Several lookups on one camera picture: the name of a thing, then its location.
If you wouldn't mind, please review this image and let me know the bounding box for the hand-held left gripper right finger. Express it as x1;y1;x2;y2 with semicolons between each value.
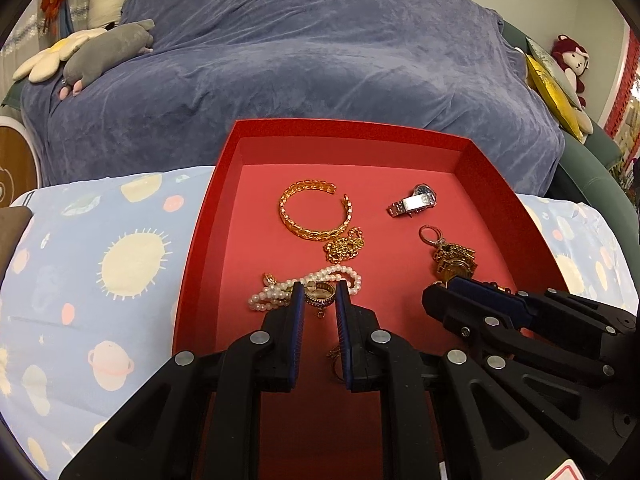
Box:
334;282;572;480

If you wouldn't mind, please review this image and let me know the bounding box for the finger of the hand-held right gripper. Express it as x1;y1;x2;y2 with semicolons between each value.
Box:
421;285;623;466
447;277;640;356

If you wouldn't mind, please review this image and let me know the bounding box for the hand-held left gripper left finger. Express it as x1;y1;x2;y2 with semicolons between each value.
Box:
59;281;306;480

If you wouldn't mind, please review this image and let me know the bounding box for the gold clover ring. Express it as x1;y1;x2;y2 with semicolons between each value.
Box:
326;344;347;380

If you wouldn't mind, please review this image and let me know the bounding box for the pearl bracelet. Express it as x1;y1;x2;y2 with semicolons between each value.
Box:
247;264;363;314

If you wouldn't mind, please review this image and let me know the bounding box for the gold hoop earring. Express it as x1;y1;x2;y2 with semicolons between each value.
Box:
304;282;337;319

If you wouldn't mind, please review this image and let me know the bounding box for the gold wristwatch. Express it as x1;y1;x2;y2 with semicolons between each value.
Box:
431;241;479;287

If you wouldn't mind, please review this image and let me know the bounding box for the gold chain necklace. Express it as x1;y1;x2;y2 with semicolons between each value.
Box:
324;226;366;264

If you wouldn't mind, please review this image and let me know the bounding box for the red cardboard box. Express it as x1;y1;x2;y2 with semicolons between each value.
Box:
171;119;573;480

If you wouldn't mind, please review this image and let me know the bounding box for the silver wristwatch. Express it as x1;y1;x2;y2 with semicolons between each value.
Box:
387;184;438;219

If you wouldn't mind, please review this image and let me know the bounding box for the green sofa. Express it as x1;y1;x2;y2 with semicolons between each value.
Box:
500;19;632;204

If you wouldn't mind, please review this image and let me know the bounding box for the yellow cushion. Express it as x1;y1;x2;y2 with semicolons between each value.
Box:
525;54;587;144

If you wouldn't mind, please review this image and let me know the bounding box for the red monkey plush toy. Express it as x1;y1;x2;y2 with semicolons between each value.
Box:
551;34;591;109

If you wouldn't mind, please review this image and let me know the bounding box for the blue-grey velvet blanket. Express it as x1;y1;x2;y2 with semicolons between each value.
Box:
19;0;566;196

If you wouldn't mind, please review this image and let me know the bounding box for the brown notebook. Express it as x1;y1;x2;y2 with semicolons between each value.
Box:
0;204;34;283

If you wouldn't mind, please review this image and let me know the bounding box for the white round wooden-faced appliance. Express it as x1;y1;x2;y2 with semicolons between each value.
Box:
0;115;42;209

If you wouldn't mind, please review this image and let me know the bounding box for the grey plush toy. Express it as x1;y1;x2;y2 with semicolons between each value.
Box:
59;19;156;99

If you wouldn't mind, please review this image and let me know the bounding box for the flower-shaped cushion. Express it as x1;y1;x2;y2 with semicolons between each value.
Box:
12;27;109;84

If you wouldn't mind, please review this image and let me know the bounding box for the red bow decoration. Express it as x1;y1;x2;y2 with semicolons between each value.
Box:
40;0;69;25

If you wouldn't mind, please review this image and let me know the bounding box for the white curtain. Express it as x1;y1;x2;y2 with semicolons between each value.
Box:
0;0;81;96

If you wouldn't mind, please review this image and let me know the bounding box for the gold chain-link bangle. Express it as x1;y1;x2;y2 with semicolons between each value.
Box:
278;178;355;244

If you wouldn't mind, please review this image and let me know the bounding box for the red wall decoration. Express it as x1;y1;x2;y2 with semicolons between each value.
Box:
602;27;640;138

